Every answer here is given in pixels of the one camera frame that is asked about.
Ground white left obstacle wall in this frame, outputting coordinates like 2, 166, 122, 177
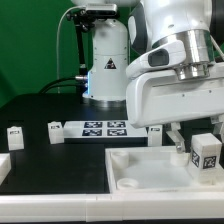
0, 153, 11, 185

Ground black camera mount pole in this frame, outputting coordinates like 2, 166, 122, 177
66, 3, 119, 94

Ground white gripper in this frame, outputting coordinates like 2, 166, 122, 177
126, 69, 224, 153

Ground white obstacle wall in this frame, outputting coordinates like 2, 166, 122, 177
0, 153, 11, 185
0, 192, 224, 223

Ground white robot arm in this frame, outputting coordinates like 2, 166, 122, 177
126, 0, 224, 128

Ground grey cable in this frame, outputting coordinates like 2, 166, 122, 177
55, 5, 87, 94

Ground black cables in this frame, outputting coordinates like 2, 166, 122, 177
39, 77, 88, 94

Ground white base tag plate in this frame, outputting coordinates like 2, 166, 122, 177
64, 120, 147, 138

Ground white front obstacle wall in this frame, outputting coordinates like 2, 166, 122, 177
0, 192, 224, 223

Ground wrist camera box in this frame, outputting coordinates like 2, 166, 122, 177
126, 40, 186, 78

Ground white square tabletop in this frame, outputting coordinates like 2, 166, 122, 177
105, 146, 224, 194

